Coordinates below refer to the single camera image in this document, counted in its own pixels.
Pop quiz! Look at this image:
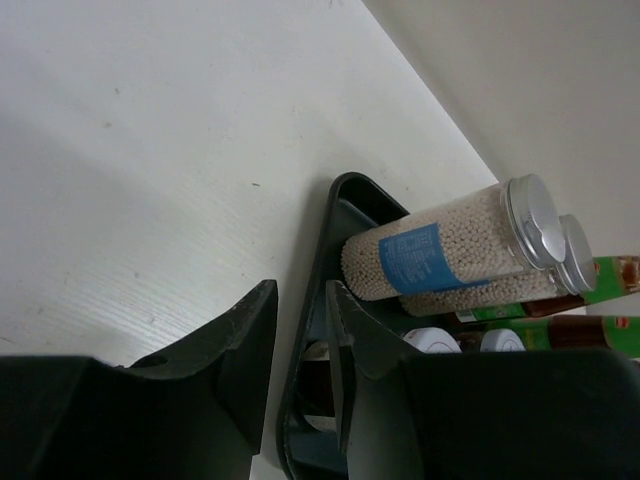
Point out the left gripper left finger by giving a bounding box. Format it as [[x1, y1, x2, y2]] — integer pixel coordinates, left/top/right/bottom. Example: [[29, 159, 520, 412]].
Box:
[[1, 280, 278, 479]]

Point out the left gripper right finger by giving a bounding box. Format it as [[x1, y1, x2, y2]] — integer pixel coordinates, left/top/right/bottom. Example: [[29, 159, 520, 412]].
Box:
[[326, 281, 639, 479]]

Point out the small jar white lid front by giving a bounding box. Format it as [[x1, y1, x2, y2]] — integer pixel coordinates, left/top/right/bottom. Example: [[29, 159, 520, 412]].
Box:
[[480, 329, 526, 352]]

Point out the small jar white lid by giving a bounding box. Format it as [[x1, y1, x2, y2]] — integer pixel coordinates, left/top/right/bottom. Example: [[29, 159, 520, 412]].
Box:
[[480, 329, 526, 352], [402, 327, 462, 354]]

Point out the tall jar silver lid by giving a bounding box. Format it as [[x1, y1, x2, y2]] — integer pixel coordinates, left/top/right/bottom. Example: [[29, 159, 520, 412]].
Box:
[[400, 214, 597, 317]]

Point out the tall jar blue label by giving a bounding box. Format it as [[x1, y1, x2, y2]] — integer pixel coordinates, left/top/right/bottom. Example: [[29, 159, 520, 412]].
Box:
[[341, 174, 566, 301]]

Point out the black plastic tray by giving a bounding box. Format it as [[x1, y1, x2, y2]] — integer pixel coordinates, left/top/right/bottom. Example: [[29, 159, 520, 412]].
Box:
[[276, 172, 408, 479]]

